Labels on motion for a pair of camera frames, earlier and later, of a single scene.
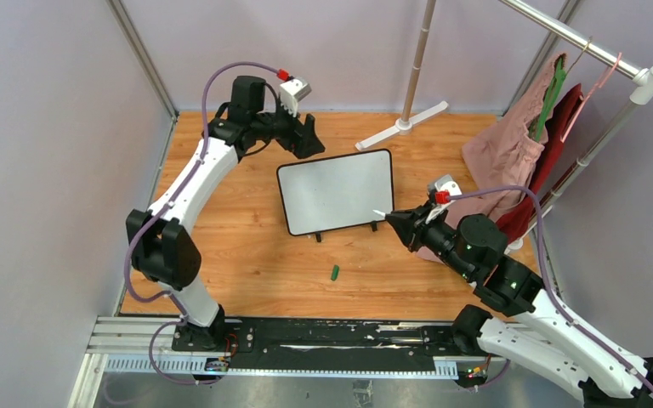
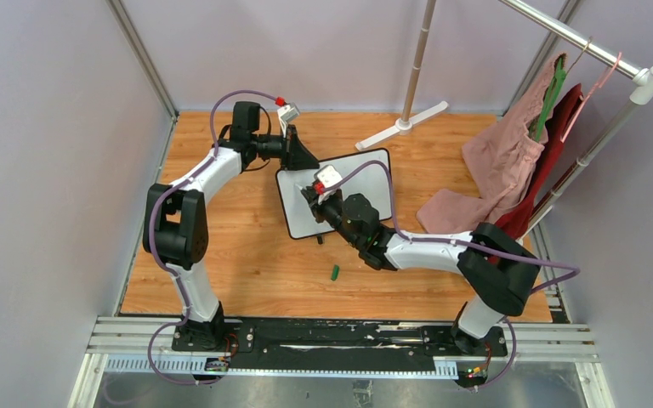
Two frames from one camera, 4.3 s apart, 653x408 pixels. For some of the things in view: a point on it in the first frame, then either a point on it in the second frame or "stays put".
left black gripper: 305,142 -> 293,155
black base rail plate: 428,341 stays put
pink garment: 504,155 stays put
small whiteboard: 326,195 stays put
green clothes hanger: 559,76 stays put
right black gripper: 406,223 -> 315,206
